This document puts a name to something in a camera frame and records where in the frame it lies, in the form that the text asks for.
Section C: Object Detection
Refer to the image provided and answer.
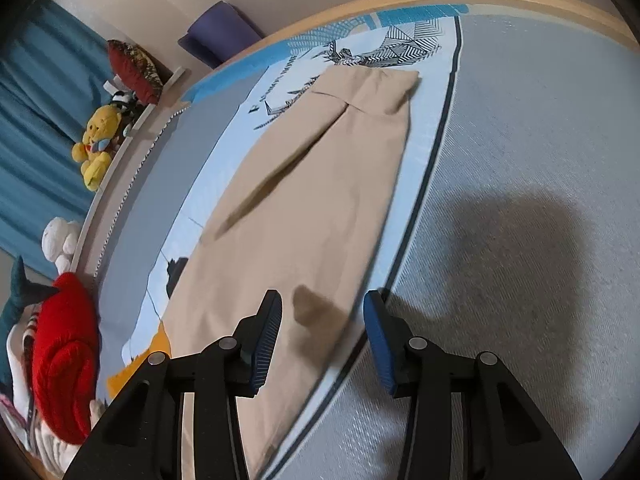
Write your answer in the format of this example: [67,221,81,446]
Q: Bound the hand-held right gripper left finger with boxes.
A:
[65,289,284,480]

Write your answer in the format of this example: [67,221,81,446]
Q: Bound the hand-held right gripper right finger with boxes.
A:
[363,288,583,480]

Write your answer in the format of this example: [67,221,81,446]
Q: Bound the beige pants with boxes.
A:
[165,66,421,480]

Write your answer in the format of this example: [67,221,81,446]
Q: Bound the yellow cloth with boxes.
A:
[107,321,173,403]

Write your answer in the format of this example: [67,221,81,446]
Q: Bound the red knit sweater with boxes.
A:
[31,272,101,446]

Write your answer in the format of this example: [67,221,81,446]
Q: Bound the light blue printed blanket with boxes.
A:
[107,4,471,480]

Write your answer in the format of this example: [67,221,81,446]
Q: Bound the cream striped knit sweater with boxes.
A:
[25,397,108,466]

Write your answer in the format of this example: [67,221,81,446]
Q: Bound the white folded garment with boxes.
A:
[7,310,38,436]

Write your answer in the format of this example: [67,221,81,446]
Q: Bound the teal plush toy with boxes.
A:
[0,255,61,341]

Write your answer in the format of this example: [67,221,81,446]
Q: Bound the grey bed mattress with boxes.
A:
[92,7,640,480]

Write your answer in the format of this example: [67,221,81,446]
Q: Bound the yellow plush toy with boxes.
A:
[72,105,126,192]

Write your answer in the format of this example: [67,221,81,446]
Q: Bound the black and white plush toy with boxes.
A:
[104,80,141,136]

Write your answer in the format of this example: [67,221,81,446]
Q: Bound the dark red patterned cushion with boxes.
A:
[107,39,164,106]

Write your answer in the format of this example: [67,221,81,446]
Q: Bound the purple mat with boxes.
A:
[178,1,264,69]

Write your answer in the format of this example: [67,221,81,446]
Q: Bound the blue curtain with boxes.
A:
[0,0,126,266]

